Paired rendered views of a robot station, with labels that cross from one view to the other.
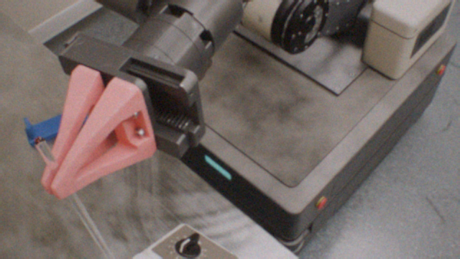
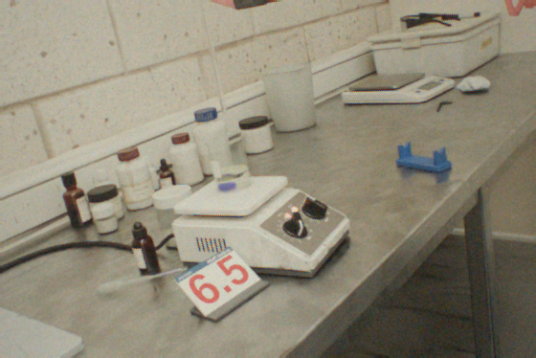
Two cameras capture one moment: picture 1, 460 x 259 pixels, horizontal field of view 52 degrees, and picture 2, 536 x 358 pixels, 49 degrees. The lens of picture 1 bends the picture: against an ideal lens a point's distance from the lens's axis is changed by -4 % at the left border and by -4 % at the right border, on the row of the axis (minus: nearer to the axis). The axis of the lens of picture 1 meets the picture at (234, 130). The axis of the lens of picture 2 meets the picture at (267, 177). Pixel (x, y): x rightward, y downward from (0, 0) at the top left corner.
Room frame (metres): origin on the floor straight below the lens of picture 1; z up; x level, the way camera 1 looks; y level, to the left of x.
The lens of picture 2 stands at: (0.14, -0.65, 1.08)
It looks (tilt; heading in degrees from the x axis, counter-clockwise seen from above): 17 degrees down; 86
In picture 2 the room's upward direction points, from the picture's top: 11 degrees counter-clockwise
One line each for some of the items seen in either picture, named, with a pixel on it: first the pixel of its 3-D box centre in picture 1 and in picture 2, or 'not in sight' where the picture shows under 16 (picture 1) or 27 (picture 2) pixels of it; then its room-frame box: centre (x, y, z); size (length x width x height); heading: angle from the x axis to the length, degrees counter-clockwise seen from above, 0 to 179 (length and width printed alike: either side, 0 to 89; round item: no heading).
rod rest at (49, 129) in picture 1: (54, 120); (421, 156); (0.48, 0.28, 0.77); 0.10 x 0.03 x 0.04; 116
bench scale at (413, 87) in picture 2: not in sight; (396, 88); (0.65, 0.89, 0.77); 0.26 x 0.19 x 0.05; 129
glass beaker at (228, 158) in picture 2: not in sight; (230, 161); (0.15, 0.12, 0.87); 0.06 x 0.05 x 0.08; 64
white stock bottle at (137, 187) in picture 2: not in sight; (134, 177); (-0.02, 0.42, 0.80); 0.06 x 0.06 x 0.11
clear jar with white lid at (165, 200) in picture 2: not in sight; (177, 215); (0.06, 0.19, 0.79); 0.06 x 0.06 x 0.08
